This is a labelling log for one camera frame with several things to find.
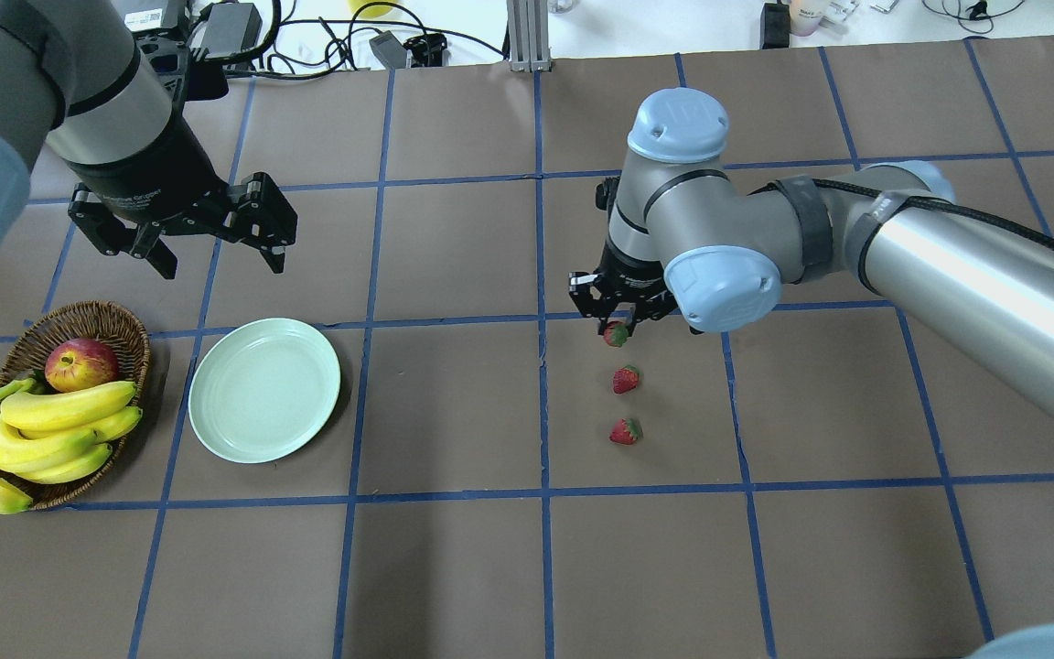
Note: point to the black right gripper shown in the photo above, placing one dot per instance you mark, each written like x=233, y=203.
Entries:
x=629, y=272

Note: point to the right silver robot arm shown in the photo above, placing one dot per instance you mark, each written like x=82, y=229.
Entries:
x=680, y=238

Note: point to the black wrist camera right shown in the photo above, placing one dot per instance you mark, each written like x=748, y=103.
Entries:
x=606, y=193

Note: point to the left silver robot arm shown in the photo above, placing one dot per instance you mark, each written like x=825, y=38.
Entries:
x=75, y=79

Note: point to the red apple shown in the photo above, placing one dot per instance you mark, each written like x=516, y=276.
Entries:
x=79, y=364

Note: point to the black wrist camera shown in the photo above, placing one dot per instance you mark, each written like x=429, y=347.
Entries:
x=606, y=193
x=185, y=72

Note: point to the black power adapter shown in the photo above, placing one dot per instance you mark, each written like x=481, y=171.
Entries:
x=229, y=32

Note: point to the aluminium frame post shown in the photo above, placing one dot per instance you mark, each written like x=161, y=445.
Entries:
x=527, y=30

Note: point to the light green plate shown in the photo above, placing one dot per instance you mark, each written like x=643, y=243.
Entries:
x=264, y=390

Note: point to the red strawberry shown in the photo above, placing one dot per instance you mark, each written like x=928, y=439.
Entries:
x=616, y=333
x=625, y=379
x=626, y=432

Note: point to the yellow banana bunch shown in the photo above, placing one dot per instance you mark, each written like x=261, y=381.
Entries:
x=53, y=445

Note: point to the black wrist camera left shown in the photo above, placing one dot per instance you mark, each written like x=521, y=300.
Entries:
x=185, y=72

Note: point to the brown wicker basket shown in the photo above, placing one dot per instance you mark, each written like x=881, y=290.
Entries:
x=107, y=322

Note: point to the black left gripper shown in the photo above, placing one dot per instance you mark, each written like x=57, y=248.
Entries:
x=154, y=170

